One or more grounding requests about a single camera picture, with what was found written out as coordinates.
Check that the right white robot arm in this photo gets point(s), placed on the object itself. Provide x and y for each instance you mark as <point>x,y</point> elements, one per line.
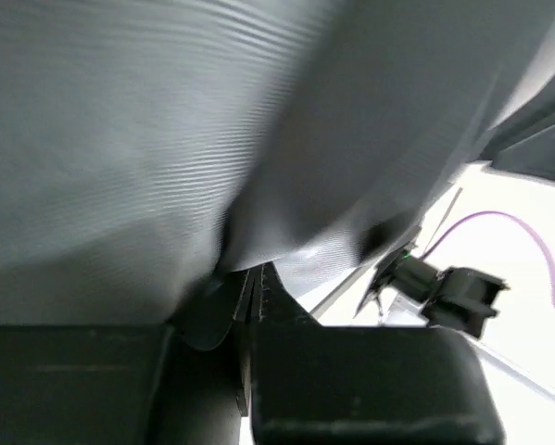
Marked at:
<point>458,298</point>

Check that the grey pleated skirt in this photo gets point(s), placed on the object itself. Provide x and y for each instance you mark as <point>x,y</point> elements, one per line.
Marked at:
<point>146,144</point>

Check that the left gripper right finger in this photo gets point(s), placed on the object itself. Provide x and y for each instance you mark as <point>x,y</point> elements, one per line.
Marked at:
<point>316,384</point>

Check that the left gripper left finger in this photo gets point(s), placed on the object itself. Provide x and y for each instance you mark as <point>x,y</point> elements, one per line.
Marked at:
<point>172,383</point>

